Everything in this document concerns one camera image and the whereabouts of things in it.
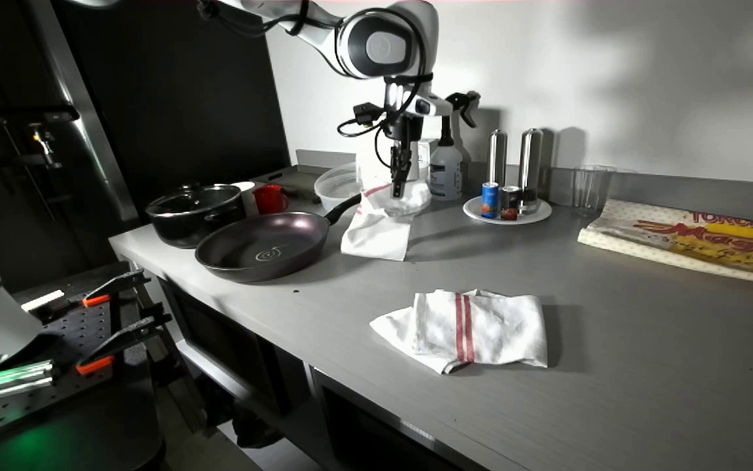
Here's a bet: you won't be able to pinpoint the glass lid black knob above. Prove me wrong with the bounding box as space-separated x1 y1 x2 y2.
145 181 246 220

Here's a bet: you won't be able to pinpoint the clear plastic container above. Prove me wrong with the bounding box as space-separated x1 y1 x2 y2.
310 162 366 215

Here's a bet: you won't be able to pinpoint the white round plate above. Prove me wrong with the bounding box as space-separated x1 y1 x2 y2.
460 192 553 230

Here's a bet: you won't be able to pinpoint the grey metal frame beam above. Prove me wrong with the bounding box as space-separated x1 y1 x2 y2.
26 0 137 225

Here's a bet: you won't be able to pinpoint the red cup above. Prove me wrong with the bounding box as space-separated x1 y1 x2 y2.
250 181 293 217

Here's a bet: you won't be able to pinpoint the dark purple frying pan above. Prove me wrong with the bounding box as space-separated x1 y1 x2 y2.
191 191 364 285

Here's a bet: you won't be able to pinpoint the white towel red stripes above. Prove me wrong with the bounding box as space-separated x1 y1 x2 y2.
336 181 437 263
369 287 552 377

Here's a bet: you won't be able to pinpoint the clear drinking glass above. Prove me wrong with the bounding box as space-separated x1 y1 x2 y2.
569 164 615 211

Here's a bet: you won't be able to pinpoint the black clamp orange trigger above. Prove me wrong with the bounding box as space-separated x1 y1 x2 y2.
43 267 152 319
72 302 175 378

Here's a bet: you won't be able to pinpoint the black backdrop panel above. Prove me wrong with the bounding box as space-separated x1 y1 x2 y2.
47 0 293 217

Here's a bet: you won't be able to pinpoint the dark spice jar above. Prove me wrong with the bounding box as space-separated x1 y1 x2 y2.
498 183 526 221

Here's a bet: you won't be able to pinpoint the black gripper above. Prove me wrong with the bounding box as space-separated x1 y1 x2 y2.
387 113 426 198

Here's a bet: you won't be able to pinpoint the black cooking pot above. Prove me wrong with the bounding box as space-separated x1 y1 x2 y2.
143 192 247 251

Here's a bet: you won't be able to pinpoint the black robot table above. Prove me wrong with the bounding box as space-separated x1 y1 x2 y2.
0 277 169 471

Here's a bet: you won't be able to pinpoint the steel mill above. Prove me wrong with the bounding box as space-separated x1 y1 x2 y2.
485 128 511 191
517 124 545 198

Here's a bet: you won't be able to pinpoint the blue spice jar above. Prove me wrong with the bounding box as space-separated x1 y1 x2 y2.
479 181 505 220

